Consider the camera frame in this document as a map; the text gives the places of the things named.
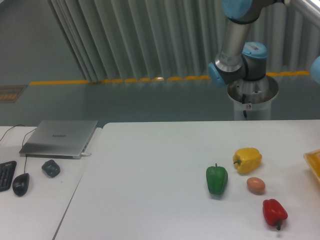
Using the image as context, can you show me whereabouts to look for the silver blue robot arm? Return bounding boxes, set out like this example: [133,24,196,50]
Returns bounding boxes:
[208,0,320,87]

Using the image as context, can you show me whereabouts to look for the yellow basket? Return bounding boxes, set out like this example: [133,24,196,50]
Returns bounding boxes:
[303,149,320,182]

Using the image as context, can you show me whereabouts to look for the green bell pepper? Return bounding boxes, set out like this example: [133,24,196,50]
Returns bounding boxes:
[205,163,229,196]

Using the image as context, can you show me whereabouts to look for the yellow bell pepper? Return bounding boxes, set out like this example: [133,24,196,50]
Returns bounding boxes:
[232,147,262,174]

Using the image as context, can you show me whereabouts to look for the silver closed laptop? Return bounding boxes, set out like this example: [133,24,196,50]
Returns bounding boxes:
[19,120,98,159]

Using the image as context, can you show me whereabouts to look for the brown egg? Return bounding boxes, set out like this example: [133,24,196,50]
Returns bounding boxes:
[246,177,266,194]

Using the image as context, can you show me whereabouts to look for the small black case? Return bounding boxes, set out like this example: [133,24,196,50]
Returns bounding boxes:
[41,159,61,178]

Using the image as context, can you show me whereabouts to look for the red bell pepper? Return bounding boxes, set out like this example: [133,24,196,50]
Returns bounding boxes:
[262,198,288,231]

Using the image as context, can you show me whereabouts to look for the black computer mouse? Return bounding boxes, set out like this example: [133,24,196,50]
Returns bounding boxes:
[12,173,30,197]

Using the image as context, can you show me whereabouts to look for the black keyboard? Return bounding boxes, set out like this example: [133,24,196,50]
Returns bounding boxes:
[0,161,17,192]

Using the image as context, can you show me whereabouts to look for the black cable on pedestal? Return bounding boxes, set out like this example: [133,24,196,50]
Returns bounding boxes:
[241,93,248,119]

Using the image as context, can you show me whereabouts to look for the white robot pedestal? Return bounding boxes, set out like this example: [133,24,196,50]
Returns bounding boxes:
[227,75,279,121]

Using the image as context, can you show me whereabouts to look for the black mouse cable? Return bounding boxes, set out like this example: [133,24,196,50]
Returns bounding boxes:
[21,127,38,174]

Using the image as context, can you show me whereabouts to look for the black keyboard cable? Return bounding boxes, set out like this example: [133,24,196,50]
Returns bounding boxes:
[0,124,26,142]

